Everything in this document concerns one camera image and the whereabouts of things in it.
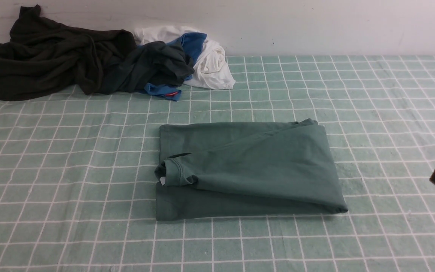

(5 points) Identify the green long-sleeved shirt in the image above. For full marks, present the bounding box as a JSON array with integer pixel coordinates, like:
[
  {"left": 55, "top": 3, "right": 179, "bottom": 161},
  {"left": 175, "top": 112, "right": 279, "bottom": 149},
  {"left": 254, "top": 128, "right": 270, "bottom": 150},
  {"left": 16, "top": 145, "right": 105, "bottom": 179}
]
[{"left": 155, "top": 119, "right": 349, "bottom": 221}]

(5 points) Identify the white crumpled shirt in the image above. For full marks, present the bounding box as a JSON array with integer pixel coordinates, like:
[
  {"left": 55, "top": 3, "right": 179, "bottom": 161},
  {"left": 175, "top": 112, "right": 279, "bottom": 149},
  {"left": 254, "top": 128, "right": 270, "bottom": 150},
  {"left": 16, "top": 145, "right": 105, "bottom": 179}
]
[{"left": 134, "top": 25, "right": 236, "bottom": 90}]

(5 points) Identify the blue crumpled garment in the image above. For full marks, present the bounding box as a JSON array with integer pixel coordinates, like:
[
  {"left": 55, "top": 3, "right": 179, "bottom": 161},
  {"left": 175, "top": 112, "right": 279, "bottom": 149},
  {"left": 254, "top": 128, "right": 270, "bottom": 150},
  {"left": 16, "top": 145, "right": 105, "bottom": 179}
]
[{"left": 138, "top": 32, "right": 207, "bottom": 101}]

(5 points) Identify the dark green crumpled garment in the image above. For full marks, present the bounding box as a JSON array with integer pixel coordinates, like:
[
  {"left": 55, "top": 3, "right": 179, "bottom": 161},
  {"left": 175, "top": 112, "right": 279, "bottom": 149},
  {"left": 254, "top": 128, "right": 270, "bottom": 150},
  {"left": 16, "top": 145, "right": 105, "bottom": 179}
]
[{"left": 97, "top": 41, "right": 194, "bottom": 95}]

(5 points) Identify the green checkered table cloth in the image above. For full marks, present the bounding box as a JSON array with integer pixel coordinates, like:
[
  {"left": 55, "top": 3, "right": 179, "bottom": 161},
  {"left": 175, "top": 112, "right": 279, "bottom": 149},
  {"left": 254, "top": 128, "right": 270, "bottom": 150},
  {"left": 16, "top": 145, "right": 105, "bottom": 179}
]
[{"left": 0, "top": 56, "right": 435, "bottom": 272}]

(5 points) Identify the dark olive crumpled garment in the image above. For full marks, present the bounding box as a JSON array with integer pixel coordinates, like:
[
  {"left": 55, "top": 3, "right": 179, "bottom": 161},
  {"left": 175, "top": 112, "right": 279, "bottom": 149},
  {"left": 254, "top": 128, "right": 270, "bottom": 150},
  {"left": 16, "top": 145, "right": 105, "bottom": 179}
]
[{"left": 0, "top": 5, "right": 137, "bottom": 101}]

